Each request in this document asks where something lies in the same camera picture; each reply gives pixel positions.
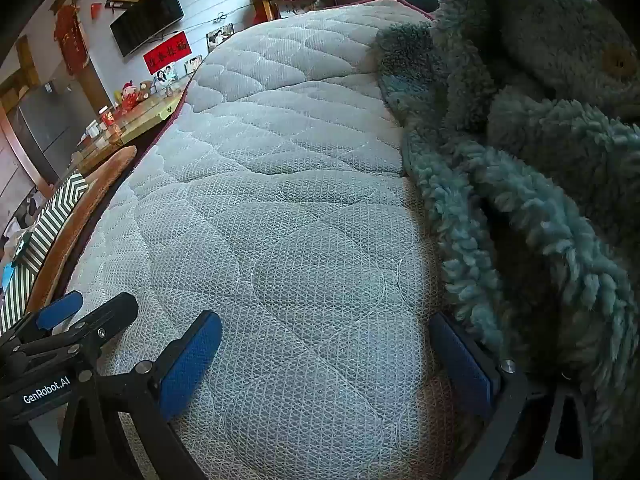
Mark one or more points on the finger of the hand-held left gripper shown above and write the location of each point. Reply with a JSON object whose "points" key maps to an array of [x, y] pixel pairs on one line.
{"points": [[60, 307], [107, 315]]}

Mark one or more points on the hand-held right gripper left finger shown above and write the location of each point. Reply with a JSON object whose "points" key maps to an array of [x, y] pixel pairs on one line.
{"points": [[192, 360]]}

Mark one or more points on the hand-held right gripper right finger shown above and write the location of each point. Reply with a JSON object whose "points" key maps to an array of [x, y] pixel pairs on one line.
{"points": [[462, 365]]}

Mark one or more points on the chevron striped cushion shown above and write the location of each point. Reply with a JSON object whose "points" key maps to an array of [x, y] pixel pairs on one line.
{"points": [[50, 220]]}

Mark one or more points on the orange plush chair back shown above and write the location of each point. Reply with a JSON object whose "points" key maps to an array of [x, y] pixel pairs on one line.
{"points": [[100, 185]]}

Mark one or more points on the red cup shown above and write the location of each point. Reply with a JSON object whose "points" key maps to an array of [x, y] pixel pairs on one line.
{"points": [[106, 119]]}

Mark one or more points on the grey quilted mattress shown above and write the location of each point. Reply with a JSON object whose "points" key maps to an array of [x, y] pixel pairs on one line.
{"points": [[280, 185]]}

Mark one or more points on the wooden table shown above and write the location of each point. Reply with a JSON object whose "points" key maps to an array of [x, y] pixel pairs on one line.
{"points": [[145, 115]]}

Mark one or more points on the fluffy teal blanket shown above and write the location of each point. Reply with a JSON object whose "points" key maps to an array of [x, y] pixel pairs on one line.
{"points": [[525, 160]]}

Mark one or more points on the red figurine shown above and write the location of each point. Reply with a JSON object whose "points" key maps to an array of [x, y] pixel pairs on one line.
{"points": [[127, 97]]}

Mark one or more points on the small brown teddy bear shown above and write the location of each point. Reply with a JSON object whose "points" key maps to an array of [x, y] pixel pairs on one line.
{"points": [[145, 90]]}

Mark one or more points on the standing photo print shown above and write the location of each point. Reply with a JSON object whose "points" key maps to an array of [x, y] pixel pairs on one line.
{"points": [[165, 77], [193, 64], [220, 37]]}

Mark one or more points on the red hanging ornament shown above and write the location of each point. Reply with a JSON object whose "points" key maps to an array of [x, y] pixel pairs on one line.
{"points": [[70, 40]]}

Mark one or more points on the red wall banner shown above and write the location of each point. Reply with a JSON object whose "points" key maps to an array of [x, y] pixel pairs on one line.
{"points": [[167, 52]]}

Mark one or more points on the black wall television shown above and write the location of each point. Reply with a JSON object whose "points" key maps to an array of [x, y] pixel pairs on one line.
{"points": [[145, 17]]}

